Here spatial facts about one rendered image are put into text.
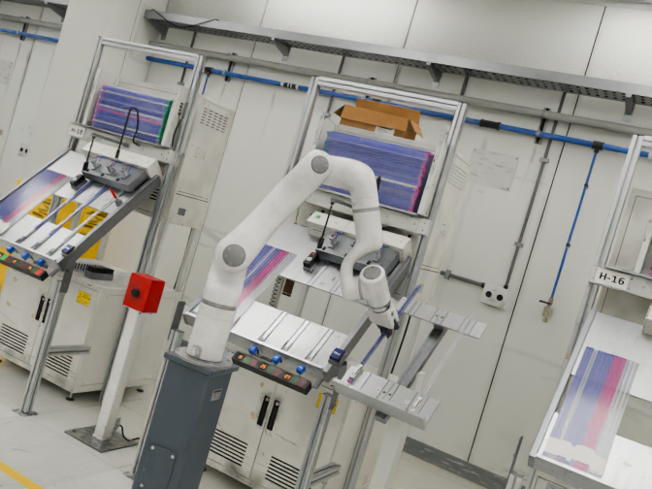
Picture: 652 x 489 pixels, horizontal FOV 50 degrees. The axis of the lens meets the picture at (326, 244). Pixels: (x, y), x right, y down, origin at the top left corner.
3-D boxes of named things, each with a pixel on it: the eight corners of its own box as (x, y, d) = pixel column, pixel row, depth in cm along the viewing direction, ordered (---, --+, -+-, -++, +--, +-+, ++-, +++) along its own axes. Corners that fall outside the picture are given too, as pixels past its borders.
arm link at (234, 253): (234, 277, 232) (235, 282, 216) (208, 252, 230) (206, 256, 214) (336, 168, 234) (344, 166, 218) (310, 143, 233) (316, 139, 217)
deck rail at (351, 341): (328, 383, 258) (326, 372, 254) (323, 381, 258) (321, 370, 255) (412, 268, 303) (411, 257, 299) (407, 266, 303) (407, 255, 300)
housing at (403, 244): (404, 274, 302) (403, 248, 293) (309, 244, 324) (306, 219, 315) (411, 263, 307) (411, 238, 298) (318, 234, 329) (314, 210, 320)
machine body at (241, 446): (310, 536, 284) (354, 391, 282) (181, 466, 316) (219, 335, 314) (372, 500, 342) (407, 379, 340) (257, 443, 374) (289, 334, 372)
